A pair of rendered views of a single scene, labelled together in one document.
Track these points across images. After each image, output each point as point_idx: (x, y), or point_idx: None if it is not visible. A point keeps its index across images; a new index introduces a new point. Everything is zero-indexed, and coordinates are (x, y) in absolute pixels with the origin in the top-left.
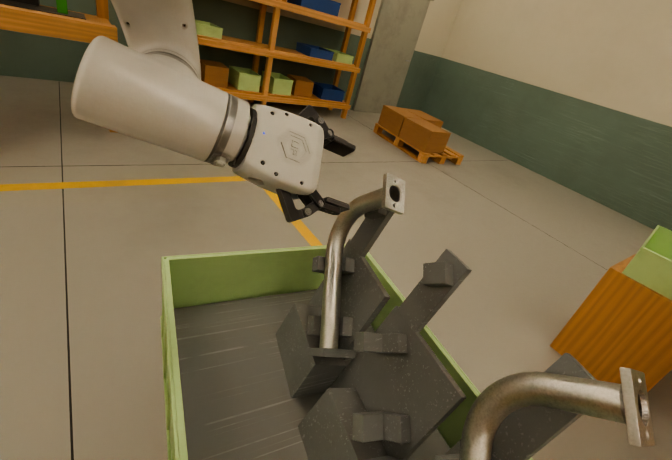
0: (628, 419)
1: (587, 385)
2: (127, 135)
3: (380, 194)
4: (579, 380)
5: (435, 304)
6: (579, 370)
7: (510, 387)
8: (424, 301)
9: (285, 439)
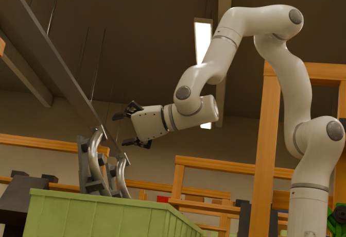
0: (128, 161)
1: (123, 161)
2: (203, 124)
3: (102, 135)
4: (122, 161)
5: (102, 171)
6: (109, 164)
7: (123, 172)
8: (101, 172)
9: None
